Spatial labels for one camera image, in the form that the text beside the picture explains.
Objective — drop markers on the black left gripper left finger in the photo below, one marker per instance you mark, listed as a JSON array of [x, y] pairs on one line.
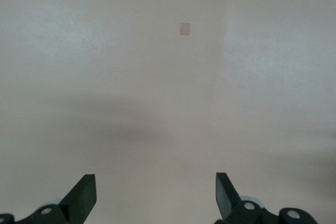
[[78, 203]]

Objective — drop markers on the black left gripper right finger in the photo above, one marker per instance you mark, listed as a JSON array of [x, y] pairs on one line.
[[227, 200]]

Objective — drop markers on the small brown tape marker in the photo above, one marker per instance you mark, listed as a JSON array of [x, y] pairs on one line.
[[185, 29]]

